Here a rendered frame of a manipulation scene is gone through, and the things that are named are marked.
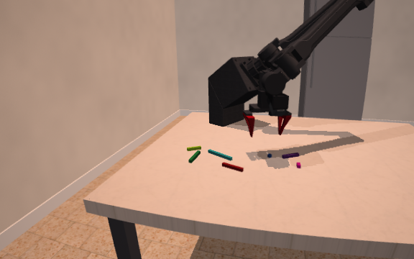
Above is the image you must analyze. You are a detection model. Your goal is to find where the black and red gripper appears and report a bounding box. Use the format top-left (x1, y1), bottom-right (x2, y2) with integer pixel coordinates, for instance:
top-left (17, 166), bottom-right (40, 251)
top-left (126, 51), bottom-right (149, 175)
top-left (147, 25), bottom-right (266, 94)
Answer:
top-left (243, 88), bottom-right (292, 137)

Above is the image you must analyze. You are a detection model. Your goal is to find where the turquoise rod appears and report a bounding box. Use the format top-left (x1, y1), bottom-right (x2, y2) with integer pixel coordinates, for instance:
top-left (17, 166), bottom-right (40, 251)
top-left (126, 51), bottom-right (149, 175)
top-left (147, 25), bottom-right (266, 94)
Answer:
top-left (208, 149), bottom-right (232, 161)

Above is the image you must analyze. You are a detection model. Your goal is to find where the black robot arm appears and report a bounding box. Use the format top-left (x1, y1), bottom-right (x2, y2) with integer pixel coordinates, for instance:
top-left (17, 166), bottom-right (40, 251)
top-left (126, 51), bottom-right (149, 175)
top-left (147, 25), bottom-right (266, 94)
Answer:
top-left (239, 0), bottom-right (374, 117)

